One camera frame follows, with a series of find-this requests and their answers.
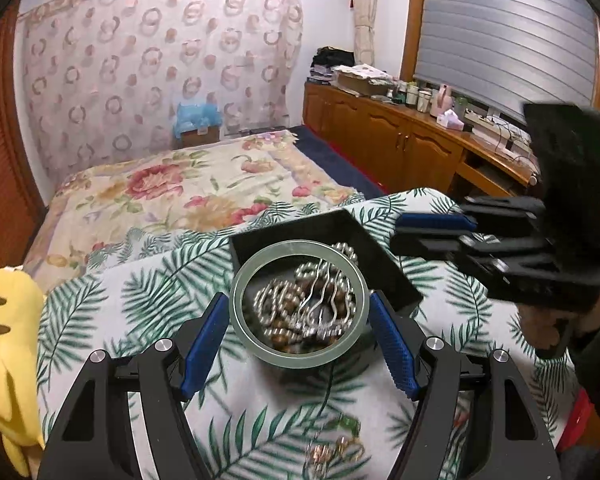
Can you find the black jewelry box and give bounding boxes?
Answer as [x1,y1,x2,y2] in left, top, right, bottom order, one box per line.
[227,208,425,356]

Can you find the silver hair comb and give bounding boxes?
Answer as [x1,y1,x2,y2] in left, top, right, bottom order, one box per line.
[294,260,356,341]

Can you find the white pearl necklace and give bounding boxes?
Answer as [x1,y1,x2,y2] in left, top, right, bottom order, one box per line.
[251,242,359,340]

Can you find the green stone bracelet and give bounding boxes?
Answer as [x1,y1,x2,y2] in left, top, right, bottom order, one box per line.
[324,413,364,443]

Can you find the pale green jade bangle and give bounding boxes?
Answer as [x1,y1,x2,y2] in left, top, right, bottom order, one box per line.
[228,240,370,370]

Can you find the red beaded jewelry pile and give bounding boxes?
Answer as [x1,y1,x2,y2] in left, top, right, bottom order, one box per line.
[303,436,365,479]

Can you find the person's right hand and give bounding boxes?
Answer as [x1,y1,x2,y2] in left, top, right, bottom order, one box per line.
[517,296,600,352]

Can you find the wooden sideboard cabinet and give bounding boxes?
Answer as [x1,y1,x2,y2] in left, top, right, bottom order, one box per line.
[302,82,535,200]

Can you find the palm leaf print cloth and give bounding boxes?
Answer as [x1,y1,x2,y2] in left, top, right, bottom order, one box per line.
[36,202,577,479]

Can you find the pink tissue pack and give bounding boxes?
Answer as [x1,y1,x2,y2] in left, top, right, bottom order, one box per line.
[437,110,464,131]

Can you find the bottles on sideboard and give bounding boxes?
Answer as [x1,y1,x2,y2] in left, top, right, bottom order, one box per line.
[387,80,432,113]

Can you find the floral bed quilt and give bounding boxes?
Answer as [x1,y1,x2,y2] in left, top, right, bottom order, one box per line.
[23,127,381,292]

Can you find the pile of folded clothes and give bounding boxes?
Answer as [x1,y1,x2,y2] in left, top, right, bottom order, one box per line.
[306,47,354,84]

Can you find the yellow plush toy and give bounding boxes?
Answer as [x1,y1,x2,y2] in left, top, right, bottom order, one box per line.
[0,266,45,478]

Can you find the grey window roller blind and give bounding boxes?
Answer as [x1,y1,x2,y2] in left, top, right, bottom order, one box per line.
[414,0,597,119]

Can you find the blue bag on box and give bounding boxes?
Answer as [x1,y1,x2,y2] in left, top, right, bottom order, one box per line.
[173,103,223,148]

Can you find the wooden louvered wardrobe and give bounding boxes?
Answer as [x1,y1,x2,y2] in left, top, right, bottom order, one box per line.
[0,0,47,268]

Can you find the circle pattern curtain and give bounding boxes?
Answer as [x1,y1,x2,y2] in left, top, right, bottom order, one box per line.
[22,0,303,183]

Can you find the brown wooden bead bracelet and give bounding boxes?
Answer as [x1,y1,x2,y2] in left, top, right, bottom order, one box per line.
[264,284,342,354]

